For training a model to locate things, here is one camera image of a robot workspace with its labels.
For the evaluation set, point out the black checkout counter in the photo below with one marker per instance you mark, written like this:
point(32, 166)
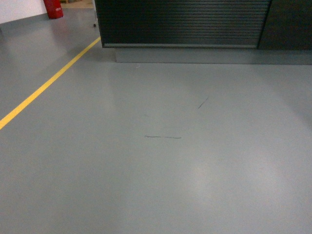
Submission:
point(207, 31)

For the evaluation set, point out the red fire extinguisher box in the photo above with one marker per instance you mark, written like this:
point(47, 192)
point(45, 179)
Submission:
point(53, 8)

